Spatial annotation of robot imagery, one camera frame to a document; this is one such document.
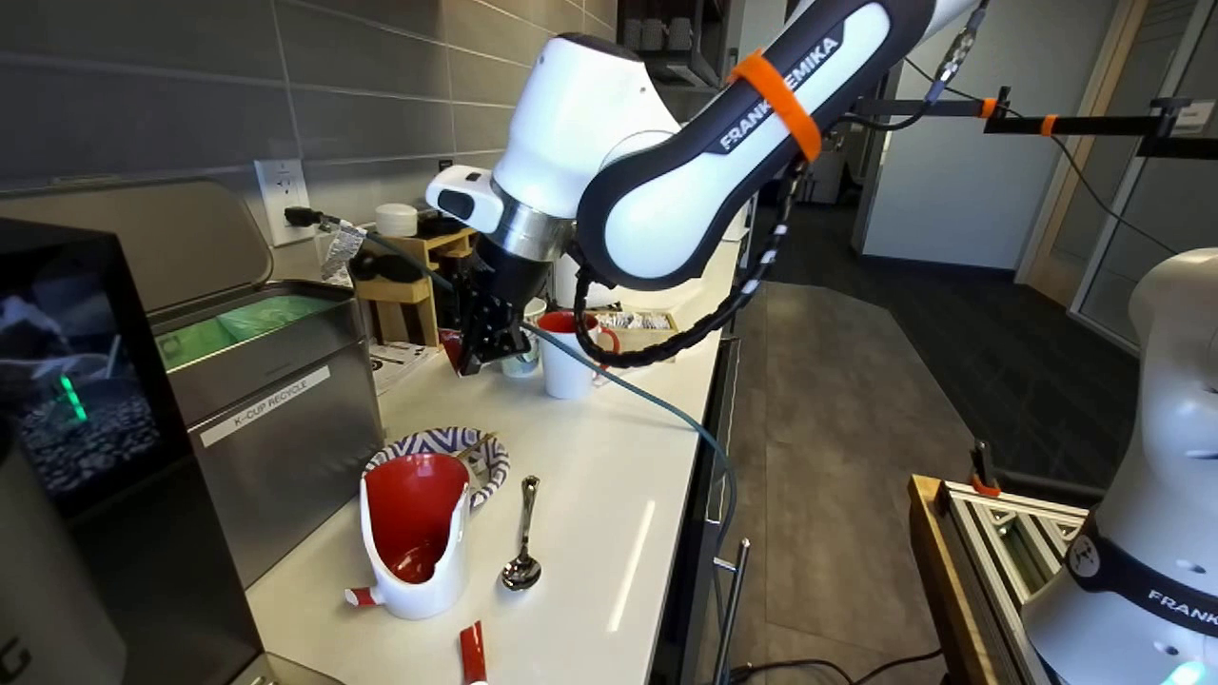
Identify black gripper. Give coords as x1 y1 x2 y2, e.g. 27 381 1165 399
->
442 239 534 381

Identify white mug red interior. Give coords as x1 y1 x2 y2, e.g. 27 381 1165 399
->
534 306 623 404

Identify broken white red mug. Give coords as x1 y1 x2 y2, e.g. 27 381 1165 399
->
356 447 475 625

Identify small red mug shard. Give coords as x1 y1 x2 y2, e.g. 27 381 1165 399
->
457 617 493 685

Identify wooden countertop organizer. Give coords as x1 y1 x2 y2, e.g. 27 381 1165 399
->
352 224 442 351

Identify patterned small plate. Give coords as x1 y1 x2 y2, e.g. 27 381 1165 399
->
366 422 515 514

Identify white jar lid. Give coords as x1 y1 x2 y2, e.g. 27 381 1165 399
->
368 197 423 242

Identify stainless steel bin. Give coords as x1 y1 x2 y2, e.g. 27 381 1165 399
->
148 276 384 589

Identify metal spoon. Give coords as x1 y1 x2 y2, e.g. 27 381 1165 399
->
494 470 548 597

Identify black boom pole orange clamps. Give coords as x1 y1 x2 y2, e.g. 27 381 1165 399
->
871 82 1218 164

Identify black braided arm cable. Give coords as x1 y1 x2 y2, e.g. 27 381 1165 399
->
570 155 798 374

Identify white wall outlet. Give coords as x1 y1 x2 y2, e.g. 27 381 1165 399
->
253 155 316 245

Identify orange arm strap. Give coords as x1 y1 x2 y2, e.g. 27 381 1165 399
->
730 50 828 164

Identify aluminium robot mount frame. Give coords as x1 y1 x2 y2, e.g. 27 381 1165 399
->
908 470 1095 685

